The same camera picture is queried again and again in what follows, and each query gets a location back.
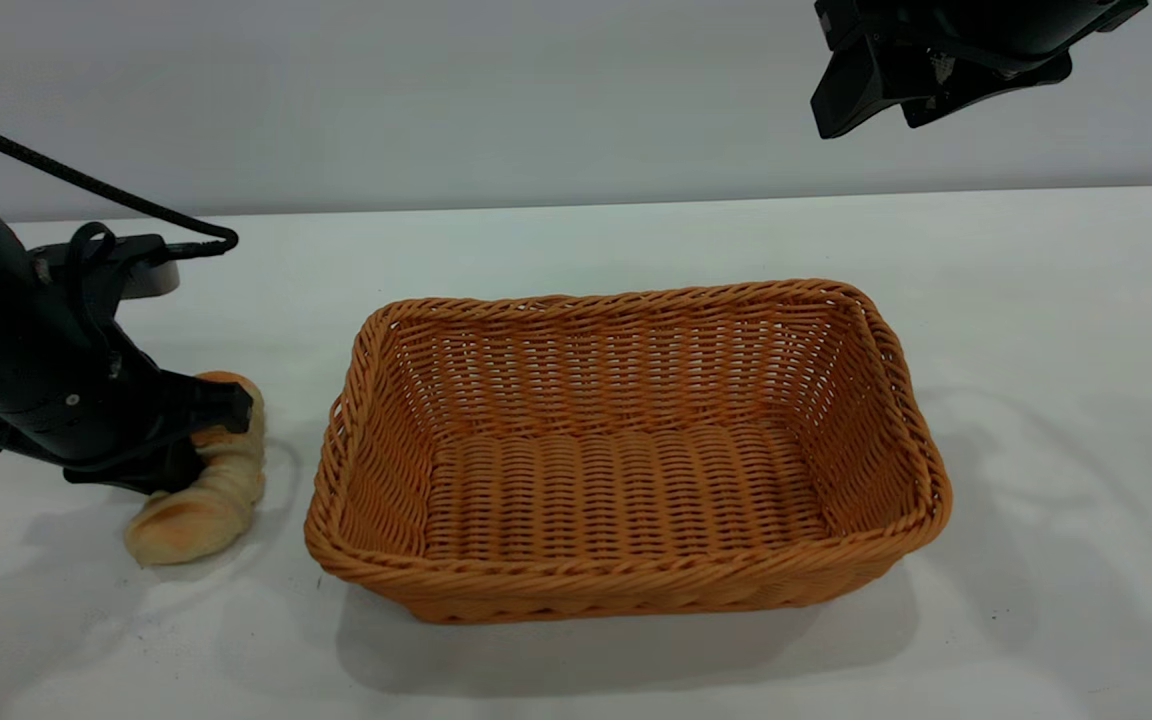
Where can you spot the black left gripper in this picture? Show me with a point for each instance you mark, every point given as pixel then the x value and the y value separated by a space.
pixel 46 400

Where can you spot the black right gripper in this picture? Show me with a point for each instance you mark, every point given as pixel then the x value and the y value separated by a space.
pixel 986 25

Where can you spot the striped orange cream bread roll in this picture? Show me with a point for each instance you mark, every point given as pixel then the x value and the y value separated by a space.
pixel 201 510

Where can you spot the orange woven wicker basket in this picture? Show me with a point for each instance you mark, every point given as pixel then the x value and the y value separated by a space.
pixel 626 490

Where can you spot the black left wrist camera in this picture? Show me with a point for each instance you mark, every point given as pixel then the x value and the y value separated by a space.
pixel 141 272

